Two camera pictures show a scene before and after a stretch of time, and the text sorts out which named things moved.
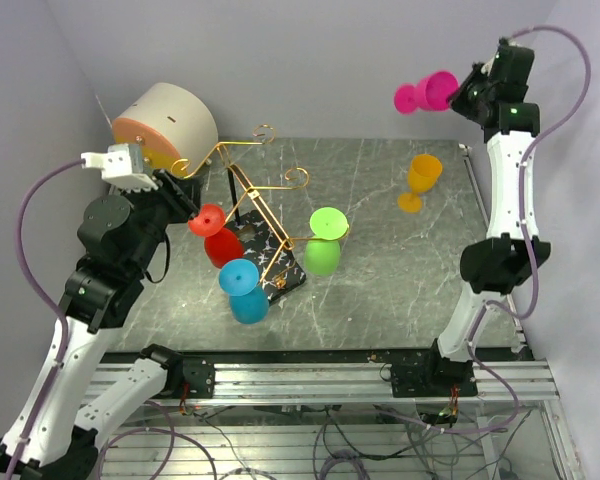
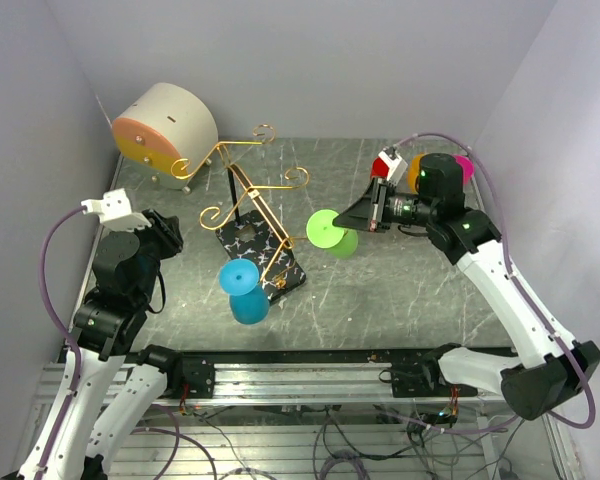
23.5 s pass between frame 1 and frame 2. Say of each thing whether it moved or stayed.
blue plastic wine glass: stayed
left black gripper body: moved
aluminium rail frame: stayed
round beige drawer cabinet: stayed
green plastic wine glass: moved
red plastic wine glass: moved
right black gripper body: moved
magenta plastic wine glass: moved
